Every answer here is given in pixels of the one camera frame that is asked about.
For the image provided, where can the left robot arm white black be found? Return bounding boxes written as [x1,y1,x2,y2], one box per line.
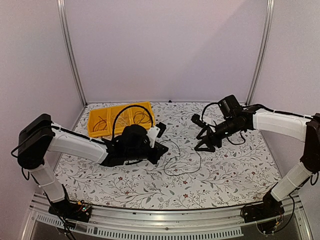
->
[11,113,168,217]

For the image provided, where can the aluminium frame post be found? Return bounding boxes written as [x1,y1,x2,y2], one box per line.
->
[56,0,87,106]
[244,0,275,106]

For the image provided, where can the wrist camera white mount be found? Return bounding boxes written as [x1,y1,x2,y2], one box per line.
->
[146,122,167,148]
[191,114,217,128]

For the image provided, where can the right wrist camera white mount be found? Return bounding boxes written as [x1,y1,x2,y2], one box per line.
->
[191,114,217,128]

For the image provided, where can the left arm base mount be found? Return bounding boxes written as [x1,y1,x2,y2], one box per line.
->
[48,196,92,223]

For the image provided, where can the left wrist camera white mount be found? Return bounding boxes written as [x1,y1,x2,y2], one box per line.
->
[146,122,167,148]

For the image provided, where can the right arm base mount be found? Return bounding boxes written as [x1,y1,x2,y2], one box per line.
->
[240,193,285,235]

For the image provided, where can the white cables in bin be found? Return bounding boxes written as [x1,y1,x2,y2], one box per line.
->
[114,111,133,127]

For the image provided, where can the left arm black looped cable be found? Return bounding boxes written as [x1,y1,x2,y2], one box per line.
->
[111,104,155,143]

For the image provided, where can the yellow bin left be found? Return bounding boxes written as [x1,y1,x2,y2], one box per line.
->
[87,108,111,138]

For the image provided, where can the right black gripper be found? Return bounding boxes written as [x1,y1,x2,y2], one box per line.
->
[194,116,243,152]

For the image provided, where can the black thin cable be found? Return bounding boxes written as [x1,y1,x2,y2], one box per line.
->
[158,139,203,177]

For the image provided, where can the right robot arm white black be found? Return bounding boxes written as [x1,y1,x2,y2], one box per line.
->
[191,94,320,218]

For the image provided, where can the right aluminium frame post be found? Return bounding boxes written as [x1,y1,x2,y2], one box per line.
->
[244,0,275,106]

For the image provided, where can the aluminium front rail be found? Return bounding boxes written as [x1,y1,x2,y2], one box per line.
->
[21,194,316,240]

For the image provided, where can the left aluminium frame post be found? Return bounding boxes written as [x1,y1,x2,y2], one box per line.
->
[56,0,87,106]

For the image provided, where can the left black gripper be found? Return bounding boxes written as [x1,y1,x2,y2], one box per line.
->
[125,142,168,165]

